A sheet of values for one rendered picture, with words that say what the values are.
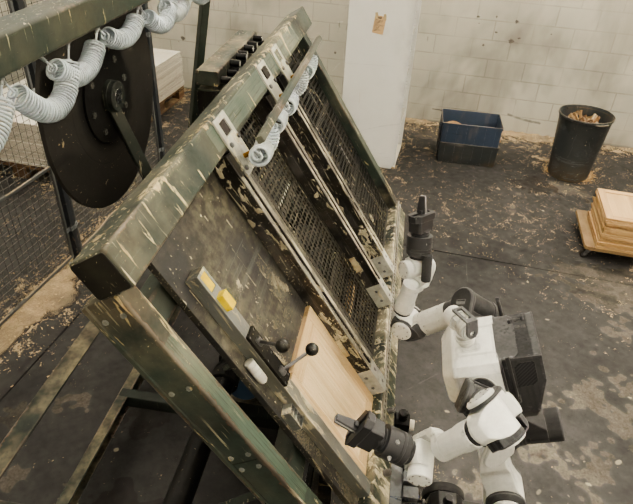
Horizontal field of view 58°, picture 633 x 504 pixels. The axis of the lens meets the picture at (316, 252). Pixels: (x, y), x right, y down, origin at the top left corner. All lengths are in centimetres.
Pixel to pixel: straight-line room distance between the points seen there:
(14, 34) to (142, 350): 84
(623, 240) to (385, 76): 246
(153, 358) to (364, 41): 449
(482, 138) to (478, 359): 443
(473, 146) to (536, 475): 363
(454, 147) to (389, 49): 128
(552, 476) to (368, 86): 369
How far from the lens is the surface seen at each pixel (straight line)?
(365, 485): 198
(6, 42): 163
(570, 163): 615
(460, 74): 693
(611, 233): 495
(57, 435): 345
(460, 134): 604
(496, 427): 144
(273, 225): 182
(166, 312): 145
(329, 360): 200
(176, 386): 136
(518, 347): 183
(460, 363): 182
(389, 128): 569
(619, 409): 388
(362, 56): 552
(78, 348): 270
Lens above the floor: 258
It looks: 35 degrees down
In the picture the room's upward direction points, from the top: 3 degrees clockwise
